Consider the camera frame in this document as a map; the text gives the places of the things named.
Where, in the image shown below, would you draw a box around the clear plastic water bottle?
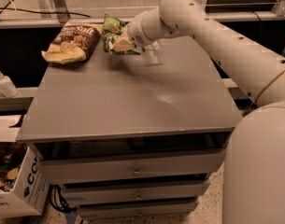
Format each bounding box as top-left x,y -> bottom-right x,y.
142,41 -> 164,65

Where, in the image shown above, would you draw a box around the metal rail frame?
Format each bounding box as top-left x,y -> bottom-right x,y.
0,0 -> 285,27

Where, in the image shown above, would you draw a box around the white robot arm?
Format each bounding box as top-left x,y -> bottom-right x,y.
114,0 -> 285,224

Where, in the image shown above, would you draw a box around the brown sea salt chip bag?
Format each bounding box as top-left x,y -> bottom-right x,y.
41,22 -> 102,64

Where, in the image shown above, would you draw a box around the white cardboard box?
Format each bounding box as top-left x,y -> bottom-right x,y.
0,115 -> 49,218

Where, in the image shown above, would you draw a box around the green jalapeno chip bag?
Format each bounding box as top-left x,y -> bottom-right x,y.
101,13 -> 141,55

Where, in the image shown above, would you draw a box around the white pump dispenser bottle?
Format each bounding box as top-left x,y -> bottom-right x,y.
0,71 -> 19,97

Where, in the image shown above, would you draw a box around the top grey drawer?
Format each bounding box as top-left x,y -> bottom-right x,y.
39,148 -> 225,184

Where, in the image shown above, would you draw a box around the bottom grey drawer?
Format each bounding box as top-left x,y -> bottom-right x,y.
78,199 -> 198,220

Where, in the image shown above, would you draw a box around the grey drawer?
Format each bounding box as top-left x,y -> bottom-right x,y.
78,199 -> 198,220
62,180 -> 210,205
39,148 -> 225,184

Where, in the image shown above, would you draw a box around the grey drawer cabinet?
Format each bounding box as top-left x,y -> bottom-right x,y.
18,36 -> 241,210

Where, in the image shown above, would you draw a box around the black cables under cabinet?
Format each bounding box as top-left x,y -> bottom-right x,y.
48,184 -> 78,215

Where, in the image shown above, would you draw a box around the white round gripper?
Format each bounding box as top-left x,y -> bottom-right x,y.
113,11 -> 152,52

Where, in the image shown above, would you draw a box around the black cable on floor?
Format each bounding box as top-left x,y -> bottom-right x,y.
0,7 -> 92,19

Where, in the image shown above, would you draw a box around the middle grey drawer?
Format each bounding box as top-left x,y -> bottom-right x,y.
62,180 -> 210,205

